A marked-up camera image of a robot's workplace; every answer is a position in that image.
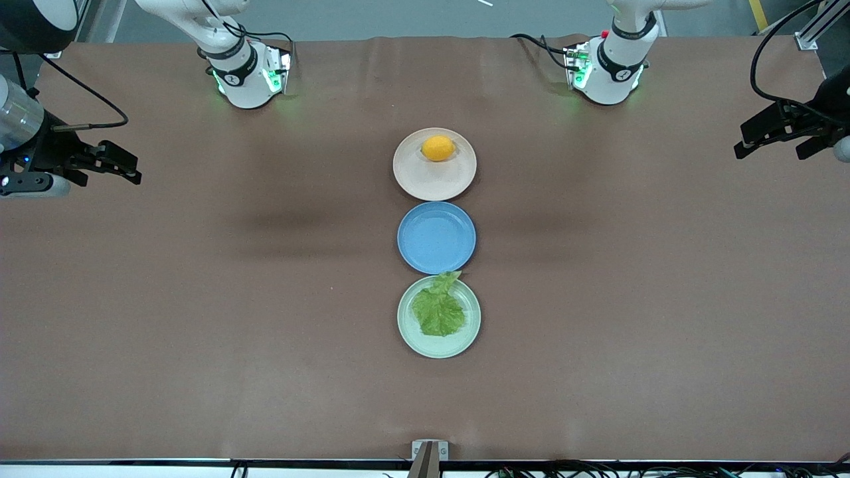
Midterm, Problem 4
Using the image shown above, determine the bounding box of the yellow lemon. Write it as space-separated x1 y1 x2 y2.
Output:
422 135 456 162

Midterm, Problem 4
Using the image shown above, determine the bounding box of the green lettuce leaf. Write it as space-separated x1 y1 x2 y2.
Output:
412 270 466 337

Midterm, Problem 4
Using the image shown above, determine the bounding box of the brown table cover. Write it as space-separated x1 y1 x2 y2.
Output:
0 35 850 463

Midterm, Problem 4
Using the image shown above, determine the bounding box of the black table edge strip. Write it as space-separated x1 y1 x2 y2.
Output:
0 457 850 469

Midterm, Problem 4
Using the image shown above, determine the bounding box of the beige round plate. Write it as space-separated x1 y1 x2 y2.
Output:
392 127 477 202

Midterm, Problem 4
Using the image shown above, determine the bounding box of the blue round plate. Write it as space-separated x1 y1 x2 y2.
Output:
397 201 477 275

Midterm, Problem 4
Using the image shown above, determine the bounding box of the light green round plate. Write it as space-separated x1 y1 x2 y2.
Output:
397 275 481 360

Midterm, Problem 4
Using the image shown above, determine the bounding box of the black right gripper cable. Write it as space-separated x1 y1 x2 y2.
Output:
39 54 129 131

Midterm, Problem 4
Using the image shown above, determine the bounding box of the aluminium frame rail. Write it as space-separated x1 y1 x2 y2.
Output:
793 0 850 52

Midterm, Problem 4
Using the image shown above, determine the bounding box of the black right arm base cable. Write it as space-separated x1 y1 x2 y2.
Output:
199 0 296 66

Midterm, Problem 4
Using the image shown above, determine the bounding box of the black arm base cable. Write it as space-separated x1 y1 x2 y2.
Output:
199 0 296 66
509 33 573 72

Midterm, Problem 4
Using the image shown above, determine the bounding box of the black left arm base cable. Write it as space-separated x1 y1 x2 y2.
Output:
509 33 573 72

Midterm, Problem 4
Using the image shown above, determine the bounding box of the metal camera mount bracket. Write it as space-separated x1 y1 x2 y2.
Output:
406 439 450 478

